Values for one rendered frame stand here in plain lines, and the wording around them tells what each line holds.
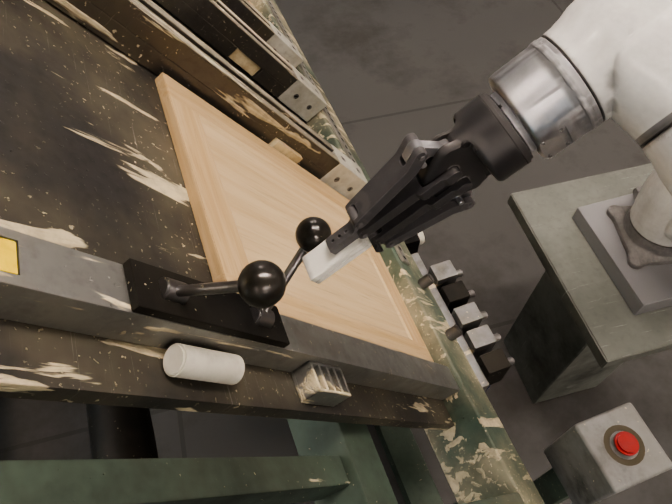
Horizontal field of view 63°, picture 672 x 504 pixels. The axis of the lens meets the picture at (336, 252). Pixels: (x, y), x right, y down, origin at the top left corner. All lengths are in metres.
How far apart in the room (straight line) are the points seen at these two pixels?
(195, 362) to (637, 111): 0.42
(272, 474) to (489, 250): 1.83
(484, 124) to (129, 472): 0.42
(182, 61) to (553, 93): 0.61
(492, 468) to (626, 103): 0.72
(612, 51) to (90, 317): 0.45
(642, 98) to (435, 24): 2.99
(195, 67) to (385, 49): 2.35
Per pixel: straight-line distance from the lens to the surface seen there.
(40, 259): 0.46
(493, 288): 2.27
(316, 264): 0.55
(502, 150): 0.49
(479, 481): 1.07
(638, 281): 1.45
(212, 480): 0.59
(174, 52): 0.92
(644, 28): 0.49
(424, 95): 2.96
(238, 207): 0.79
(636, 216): 1.45
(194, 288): 0.48
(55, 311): 0.46
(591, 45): 0.49
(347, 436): 0.79
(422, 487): 1.76
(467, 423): 1.07
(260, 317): 0.58
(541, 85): 0.48
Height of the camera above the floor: 1.90
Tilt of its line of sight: 56 degrees down
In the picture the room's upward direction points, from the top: straight up
